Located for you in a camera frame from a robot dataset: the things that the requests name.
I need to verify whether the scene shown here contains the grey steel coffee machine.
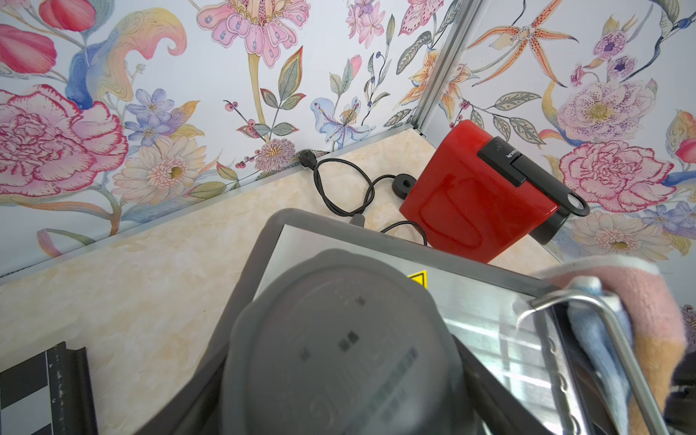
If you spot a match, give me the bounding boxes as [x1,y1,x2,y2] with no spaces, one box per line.
[132,207,670,435]

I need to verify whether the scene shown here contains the black coffee machine power cable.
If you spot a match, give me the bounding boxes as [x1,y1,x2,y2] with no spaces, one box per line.
[297,149,417,219]

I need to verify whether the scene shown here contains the black white checkerboard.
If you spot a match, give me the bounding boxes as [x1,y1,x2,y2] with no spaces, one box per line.
[1,342,99,434]

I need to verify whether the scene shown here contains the red capsule coffee machine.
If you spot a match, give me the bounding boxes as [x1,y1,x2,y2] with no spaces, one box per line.
[400,121,590,263]

